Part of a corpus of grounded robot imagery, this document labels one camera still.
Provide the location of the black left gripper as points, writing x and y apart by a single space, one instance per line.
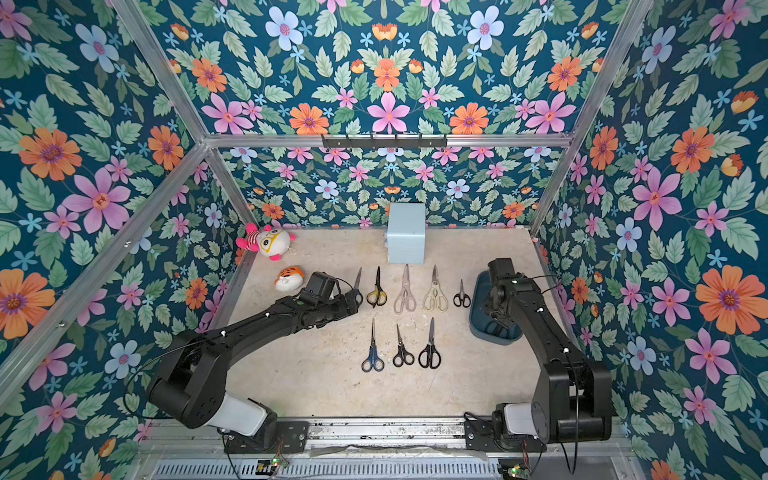
343 310

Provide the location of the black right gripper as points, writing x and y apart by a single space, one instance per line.
496 305

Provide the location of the dark blue handled scissors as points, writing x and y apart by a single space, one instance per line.
357 279

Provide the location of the teal plastic storage box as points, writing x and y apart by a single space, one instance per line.
482 325

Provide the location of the small all black scissors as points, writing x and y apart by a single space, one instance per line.
462 299

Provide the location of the yellow black handled scissors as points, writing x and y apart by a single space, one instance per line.
377 297

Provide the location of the cream kitchen scissors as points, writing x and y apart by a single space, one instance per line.
435 299

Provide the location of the blue grey handled scissors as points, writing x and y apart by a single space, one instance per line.
372 362

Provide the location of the pink kitchen scissors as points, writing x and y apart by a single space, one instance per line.
405 301

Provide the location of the black grey slim scissors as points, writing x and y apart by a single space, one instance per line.
402 357

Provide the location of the black grey handled scissors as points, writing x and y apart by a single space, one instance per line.
429 357

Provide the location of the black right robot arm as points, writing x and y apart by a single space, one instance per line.
572 398

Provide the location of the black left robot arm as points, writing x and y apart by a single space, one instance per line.
190 381

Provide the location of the light blue square box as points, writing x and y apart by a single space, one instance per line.
406 233

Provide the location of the orange white tiger plush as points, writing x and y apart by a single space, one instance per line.
289 279

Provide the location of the pink white plush toy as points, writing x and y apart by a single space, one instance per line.
271 241

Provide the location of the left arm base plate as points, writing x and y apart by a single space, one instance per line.
280 436

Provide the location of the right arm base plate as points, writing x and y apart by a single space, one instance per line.
488 434

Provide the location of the black hook rail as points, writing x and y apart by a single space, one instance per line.
374 141

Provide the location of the white slotted cable duct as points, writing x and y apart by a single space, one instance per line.
334 468

